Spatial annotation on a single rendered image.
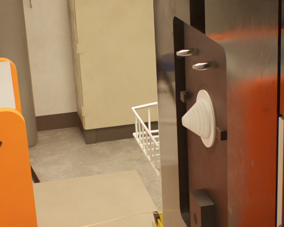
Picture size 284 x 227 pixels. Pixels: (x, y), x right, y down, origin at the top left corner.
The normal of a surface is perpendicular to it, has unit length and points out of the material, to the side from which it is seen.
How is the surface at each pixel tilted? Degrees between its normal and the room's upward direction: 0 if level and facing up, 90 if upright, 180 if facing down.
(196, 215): 90
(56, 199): 0
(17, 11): 90
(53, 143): 0
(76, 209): 0
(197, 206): 90
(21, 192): 90
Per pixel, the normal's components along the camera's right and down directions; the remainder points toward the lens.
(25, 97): 0.76, 0.17
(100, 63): 0.21, 0.30
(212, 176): -0.98, 0.12
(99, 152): -0.05, -0.94
